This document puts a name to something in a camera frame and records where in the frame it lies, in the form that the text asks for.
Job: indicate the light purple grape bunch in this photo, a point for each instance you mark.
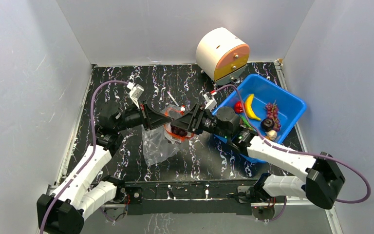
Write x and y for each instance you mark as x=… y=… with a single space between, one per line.
x=272 y=111

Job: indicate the clear zip top bag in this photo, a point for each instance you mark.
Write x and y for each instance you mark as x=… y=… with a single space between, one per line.
x=160 y=144

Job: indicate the white garlic bulb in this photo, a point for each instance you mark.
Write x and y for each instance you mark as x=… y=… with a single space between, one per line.
x=271 y=135

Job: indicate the white round drawer cabinet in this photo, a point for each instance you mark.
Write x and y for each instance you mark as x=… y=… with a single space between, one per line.
x=222 y=56

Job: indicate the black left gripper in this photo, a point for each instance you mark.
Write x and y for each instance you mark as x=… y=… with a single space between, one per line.
x=154 y=119

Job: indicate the black white marker pen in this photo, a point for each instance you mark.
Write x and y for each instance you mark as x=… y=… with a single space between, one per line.
x=172 y=98

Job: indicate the aluminium frame rail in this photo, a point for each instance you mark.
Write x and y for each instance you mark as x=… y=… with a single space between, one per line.
x=197 y=198

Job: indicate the blue plastic bin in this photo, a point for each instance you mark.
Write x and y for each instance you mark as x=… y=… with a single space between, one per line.
x=290 y=106

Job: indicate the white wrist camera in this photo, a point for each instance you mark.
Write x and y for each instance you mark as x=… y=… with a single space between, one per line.
x=136 y=91
x=210 y=101

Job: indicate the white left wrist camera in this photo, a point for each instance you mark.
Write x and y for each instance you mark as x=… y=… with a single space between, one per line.
x=136 y=91

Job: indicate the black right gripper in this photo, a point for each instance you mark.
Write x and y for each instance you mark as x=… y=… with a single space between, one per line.
x=197 y=119

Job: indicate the yellow banana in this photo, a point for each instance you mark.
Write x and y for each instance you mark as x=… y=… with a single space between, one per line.
x=248 y=108

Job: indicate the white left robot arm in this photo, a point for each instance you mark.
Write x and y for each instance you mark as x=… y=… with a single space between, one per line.
x=83 y=187

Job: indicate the red strawberry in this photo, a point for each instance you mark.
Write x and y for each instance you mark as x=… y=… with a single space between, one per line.
x=238 y=108

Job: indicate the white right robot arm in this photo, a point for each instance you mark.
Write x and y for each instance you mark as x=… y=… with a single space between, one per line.
x=316 y=178

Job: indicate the dark plum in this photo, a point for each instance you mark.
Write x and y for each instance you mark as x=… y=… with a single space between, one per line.
x=267 y=124

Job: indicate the dark purple grape bunch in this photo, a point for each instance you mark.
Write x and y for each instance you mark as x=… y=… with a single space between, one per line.
x=178 y=131

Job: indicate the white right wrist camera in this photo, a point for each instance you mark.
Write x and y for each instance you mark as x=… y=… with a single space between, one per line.
x=210 y=101

